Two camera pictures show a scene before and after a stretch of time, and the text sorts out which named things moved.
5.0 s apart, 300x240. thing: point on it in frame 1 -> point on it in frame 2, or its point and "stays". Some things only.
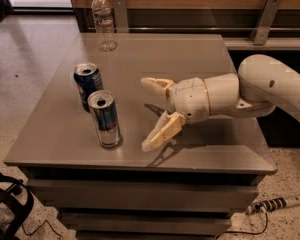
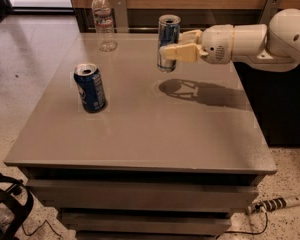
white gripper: (191, 99) -> (217, 44)
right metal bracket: (265, 20) stays
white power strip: (270, 204) stays
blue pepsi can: (88, 79) stays
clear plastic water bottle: (103, 22) stays
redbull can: (103, 104) -> (168, 36)
